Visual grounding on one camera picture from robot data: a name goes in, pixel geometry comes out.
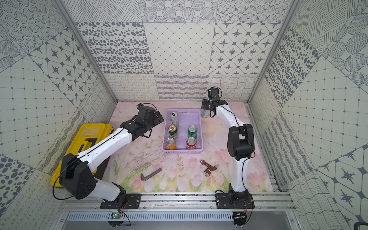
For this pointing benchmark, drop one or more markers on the aluminium mounting rail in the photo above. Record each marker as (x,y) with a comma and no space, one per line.
(188,201)

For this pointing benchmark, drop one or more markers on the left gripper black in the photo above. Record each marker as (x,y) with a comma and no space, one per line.
(156,118)

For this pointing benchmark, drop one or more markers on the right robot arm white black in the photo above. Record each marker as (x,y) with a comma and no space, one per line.
(240,143)

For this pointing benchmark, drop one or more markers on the orange soda can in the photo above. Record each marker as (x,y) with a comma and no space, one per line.
(170,143)

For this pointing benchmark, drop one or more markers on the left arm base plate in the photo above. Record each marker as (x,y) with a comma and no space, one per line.
(128,201)

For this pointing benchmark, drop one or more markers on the grey hex key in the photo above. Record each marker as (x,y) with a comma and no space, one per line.
(149,176)

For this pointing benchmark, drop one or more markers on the silver can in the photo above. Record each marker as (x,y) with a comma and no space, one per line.
(174,118)
(205,113)

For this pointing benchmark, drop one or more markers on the white vent grille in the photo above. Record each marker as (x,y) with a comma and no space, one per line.
(154,216)

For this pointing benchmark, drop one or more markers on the dark green gold-top can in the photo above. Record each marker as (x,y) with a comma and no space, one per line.
(173,131)

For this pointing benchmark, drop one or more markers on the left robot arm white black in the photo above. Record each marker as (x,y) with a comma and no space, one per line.
(76,174)

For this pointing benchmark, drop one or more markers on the dark red metal tool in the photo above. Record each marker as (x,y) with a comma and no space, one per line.
(209,168)

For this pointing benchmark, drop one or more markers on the yellow black toolbox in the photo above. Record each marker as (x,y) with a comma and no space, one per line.
(87,136)

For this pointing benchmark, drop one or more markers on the red cola can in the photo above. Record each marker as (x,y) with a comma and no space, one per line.
(191,143)

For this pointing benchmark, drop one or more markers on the right black connector box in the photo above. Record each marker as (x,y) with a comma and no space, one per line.
(239,219)

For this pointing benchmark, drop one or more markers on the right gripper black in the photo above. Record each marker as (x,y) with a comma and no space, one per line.
(204,104)

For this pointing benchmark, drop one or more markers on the purple plastic basket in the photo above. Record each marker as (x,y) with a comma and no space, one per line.
(186,117)

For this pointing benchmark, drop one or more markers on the left green circuit board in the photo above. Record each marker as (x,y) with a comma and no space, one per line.
(115,220)

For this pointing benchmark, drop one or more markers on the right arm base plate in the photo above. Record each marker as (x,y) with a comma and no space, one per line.
(222,201)

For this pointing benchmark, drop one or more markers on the green soda can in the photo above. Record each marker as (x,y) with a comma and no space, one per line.
(192,131)

